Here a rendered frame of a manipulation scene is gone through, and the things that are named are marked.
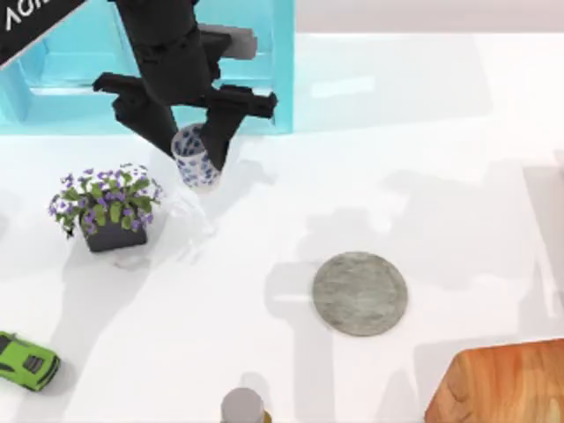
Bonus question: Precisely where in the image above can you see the white cup with blue pattern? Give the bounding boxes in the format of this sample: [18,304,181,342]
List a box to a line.
[170,122,223,194]

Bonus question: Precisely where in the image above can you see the wooden board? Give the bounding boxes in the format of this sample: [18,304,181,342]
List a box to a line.
[423,338,564,423]

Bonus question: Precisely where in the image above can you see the bottle with grey cap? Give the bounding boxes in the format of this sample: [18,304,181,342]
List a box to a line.
[219,387,272,423]

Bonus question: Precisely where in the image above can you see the light blue rack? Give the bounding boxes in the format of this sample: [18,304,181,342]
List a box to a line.
[0,0,295,137]

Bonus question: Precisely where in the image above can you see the purple flowers in dark pot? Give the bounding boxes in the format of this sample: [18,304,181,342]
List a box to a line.
[47,162,166,254]

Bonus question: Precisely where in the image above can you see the green toy car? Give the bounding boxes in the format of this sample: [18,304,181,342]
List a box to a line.
[0,330,63,393]

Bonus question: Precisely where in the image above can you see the grey round coaster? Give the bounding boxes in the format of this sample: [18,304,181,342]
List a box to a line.
[311,250,409,338]

